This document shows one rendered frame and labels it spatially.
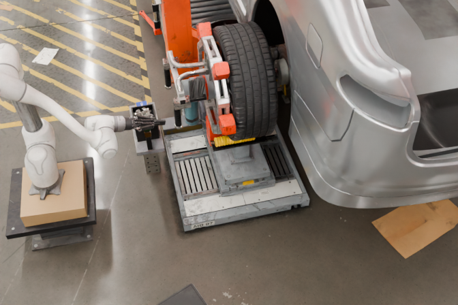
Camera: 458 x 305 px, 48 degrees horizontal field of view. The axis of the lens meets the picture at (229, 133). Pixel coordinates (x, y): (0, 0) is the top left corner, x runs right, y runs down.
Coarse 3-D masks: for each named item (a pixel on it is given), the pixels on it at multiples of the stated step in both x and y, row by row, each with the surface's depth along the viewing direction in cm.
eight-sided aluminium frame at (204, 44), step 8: (200, 40) 291; (208, 40) 282; (200, 48) 301; (208, 48) 277; (216, 48) 277; (200, 56) 308; (208, 56) 274; (216, 56) 274; (216, 80) 269; (224, 80) 270; (216, 88) 270; (224, 88) 270; (216, 96) 272; (224, 96) 271; (208, 104) 319; (216, 104) 274; (224, 104) 271; (208, 112) 315; (216, 112) 315; (224, 112) 280; (216, 120) 314; (216, 128) 291
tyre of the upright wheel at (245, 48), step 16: (224, 32) 278; (240, 32) 277; (256, 32) 277; (224, 48) 271; (240, 48) 269; (256, 48) 270; (240, 64) 267; (256, 64) 268; (272, 64) 269; (240, 80) 266; (256, 80) 267; (272, 80) 269; (240, 96) 267; (256, 96) 269; (272, 96) 271; (240, 112) 271; (256, 112) 273; (272, 112) 276; (240, 128) 278; (256, 128) 282; (272, 128) 287
